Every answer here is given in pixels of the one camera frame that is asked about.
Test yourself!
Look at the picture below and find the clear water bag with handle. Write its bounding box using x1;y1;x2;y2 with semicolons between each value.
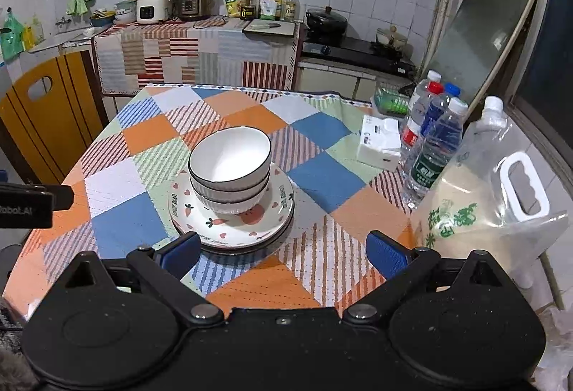
409;96;570;282

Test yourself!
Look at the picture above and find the yellow wooden chair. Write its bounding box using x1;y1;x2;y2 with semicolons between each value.
0;49;109;187

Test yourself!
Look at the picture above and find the blue cap water bottle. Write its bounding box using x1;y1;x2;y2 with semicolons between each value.
421;83;463;141

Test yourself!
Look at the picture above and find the green plastic basket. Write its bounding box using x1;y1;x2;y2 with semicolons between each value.
373;81;415;117

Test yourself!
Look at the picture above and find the white dark-rimmed bowl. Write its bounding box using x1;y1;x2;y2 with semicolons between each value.
197;189;268;216
188;127;273;195
190;169;271;204

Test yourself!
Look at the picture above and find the striped patchwork counter cloth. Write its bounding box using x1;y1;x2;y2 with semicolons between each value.
92;16;302;96

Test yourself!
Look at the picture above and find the green plastic bag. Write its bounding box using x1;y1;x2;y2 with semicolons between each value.
0;8;26;61

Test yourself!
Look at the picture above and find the black gas stove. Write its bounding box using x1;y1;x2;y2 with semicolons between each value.
299;37;418;75

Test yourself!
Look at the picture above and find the green hanging cloth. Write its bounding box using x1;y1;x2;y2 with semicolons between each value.
66;0;98;16

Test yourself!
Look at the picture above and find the cream lower cabinet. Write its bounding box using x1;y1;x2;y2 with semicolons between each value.
295;59;377;102

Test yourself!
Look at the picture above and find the black lidded wok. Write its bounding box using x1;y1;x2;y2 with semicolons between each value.
305;6;349;39

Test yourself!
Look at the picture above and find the large white cap water bottle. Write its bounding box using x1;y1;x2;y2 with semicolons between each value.
400;97;469;210

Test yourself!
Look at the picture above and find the grey metal sheet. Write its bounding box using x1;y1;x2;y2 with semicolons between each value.
424;0;541;116

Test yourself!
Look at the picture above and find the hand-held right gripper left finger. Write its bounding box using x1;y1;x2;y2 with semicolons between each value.
65;232;225;327

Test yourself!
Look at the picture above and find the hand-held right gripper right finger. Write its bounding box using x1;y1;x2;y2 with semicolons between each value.
342;231;507;325

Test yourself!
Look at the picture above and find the white rice cooker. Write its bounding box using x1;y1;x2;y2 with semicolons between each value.
136;0;170;25

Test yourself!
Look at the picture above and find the cutting board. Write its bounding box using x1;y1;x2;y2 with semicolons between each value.
242;18;299;36

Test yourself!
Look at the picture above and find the small white pot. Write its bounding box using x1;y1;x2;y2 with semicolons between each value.
375;26;409;52

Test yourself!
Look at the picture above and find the white tissue pack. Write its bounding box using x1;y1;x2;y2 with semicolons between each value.
356;114;403;173

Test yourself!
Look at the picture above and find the pile of dishes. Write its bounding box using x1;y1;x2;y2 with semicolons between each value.
88;0;138;28

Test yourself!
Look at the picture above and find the white carrot print plate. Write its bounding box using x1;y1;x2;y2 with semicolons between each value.
168;165;296;249

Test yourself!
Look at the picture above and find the small white cap water bottle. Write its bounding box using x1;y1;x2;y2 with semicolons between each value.
409;69;443;127

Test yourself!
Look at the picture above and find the grey fuzzy cloth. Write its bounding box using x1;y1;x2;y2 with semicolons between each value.
0;297;42;391

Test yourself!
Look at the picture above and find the red cap water bottle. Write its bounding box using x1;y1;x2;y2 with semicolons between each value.
400;81;445;170

